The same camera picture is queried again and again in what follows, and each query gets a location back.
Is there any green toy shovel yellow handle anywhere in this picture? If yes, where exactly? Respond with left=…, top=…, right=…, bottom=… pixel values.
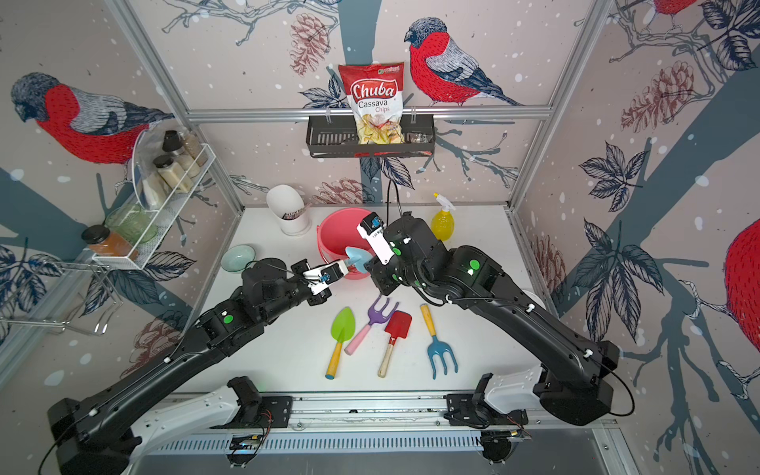
left=326, top=307, right=355, bottom=380

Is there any yellow spray bottle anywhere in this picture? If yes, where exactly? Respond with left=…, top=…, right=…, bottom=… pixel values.
left=431, top=193, right=456, bottom=241

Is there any pink plastic bucket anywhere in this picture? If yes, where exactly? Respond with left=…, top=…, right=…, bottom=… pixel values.
left=317, top=208, right=373, bottom=263

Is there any light blue toy trowel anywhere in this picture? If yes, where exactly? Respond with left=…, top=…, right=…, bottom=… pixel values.
left=334, top=247, right=373, bottom=274

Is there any purple toy rake pink handle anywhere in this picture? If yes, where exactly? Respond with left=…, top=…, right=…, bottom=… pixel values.
left=344, top=295, right=399, bottom=355

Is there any blue toy fork yellow handle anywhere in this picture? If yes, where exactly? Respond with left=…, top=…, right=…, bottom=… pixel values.
left=421, top=304, right=459, bottom=380

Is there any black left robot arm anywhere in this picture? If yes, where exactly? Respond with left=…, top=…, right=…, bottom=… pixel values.
left=47, top=258, right=348, bottom=474

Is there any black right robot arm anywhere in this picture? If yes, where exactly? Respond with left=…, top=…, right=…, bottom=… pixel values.
left=356, top=212, right=619, bottom=429

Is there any light green bowl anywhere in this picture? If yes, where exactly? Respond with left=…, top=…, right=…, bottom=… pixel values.
left=221, top=245, right=255, bottom=273

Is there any white ceramic cup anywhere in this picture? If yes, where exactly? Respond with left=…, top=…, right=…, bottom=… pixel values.
left=266, top=184, right=311, bottom=238

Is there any green glass jar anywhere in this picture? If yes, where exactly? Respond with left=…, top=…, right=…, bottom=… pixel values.
left=105, top=203, right=158, bottom=245

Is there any spice bottle black cap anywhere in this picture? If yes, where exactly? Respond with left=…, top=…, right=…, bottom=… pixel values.
left=162, top=130, right=201, bottom=178
left=152, top=154, right=193, bottom=194

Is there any red Chuba chips bag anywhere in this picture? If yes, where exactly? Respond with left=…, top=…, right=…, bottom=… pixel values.
left=338, top=63, right=404, bottom=146

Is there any orange jar black lid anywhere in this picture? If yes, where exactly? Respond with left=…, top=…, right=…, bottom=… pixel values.
left=81, top=225, right=136, bottom=257

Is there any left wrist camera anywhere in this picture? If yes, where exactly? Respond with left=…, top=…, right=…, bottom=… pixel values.
left=302, top=260, right=350, bottom=296

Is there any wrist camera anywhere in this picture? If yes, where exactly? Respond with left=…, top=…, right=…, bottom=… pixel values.
left=356, top=212, right=395, bottom=264
left=302, top=260, right=350, bottom=296

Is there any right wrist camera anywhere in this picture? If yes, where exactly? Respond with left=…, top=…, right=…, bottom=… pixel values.
left=356, top=212, right=395, bottom=264

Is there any red toy spade wooden handle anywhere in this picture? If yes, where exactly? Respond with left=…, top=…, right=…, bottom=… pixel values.
left=377, top=311, right=412, bottom=378

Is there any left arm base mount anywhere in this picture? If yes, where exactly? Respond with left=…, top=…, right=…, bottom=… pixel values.
left=214, top=376, right=293, bottom=429

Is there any black wall basket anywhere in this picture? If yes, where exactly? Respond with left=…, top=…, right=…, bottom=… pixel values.
left=306, top=115, right=435, bottom=158

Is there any white wire wall shelf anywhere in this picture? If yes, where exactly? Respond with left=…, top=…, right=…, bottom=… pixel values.
left=94, top=125, right=216, bottom=270

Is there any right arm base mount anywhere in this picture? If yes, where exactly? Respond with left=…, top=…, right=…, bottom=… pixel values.
left=443, top=373, right=528, bottom=431

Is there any chrome wire rack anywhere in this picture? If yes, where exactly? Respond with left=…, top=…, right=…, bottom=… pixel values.
left=1, top=258, right=124, bottom=336

